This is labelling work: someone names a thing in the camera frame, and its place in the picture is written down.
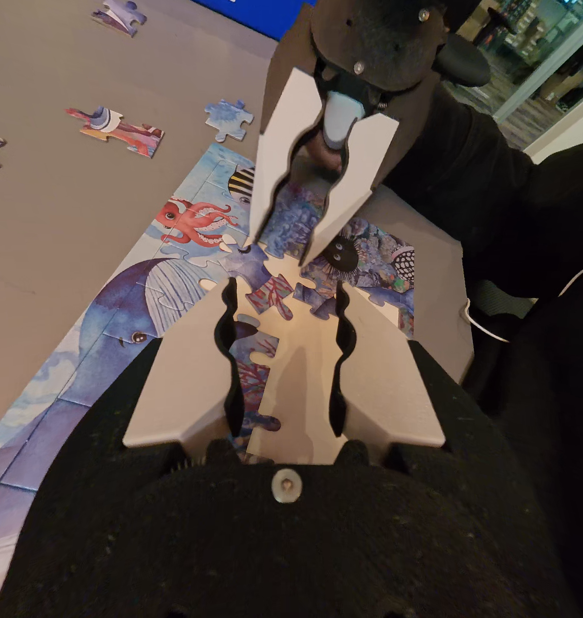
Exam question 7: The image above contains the white thin cable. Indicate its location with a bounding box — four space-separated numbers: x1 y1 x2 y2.
459 258 583 343

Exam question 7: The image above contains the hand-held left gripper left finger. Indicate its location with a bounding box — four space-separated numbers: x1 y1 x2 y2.
122 276 246 453

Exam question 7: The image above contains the light blue puzzle piece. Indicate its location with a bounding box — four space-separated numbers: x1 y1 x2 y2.
204 99 255 144

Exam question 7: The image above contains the blue plastic bin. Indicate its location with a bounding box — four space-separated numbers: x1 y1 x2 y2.
192 0 317 42

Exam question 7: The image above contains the pink coral puzzle piece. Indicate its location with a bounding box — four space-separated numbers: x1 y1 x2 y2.
221 243 295 322

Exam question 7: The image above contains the red coral puzzle piece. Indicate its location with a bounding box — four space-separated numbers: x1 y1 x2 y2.
65 106 165 159

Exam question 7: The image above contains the purple white puzzle piece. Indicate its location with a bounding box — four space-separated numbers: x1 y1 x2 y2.
91 0 147 38

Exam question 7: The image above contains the person's torso in black clothing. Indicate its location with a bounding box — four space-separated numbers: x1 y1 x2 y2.
460 140 583 618

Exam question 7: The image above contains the sea animal jigsaw puzzle board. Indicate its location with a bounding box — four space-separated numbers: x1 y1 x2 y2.
0 142 416 595

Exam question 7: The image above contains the person's right hand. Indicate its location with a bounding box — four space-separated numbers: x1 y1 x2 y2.
301 131 350 177

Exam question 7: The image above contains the person's right forearm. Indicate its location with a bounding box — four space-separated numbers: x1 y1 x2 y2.
384 86 538 252

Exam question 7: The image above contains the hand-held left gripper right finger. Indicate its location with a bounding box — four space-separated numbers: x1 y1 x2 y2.
329 280 447 459

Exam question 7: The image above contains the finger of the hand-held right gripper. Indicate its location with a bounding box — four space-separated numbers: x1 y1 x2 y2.
250 67 328 244
298 112 400 267

